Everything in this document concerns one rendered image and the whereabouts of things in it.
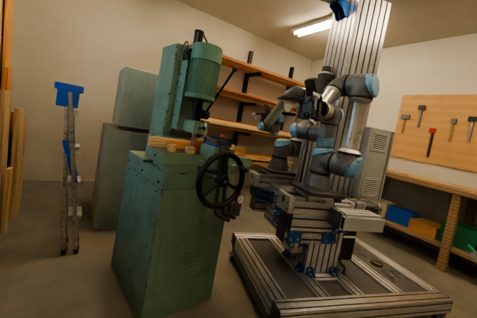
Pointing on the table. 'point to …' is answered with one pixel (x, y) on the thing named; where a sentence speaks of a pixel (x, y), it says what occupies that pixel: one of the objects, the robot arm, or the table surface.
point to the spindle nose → (197, 109)
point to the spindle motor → (204, 72)
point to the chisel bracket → (192, 126)
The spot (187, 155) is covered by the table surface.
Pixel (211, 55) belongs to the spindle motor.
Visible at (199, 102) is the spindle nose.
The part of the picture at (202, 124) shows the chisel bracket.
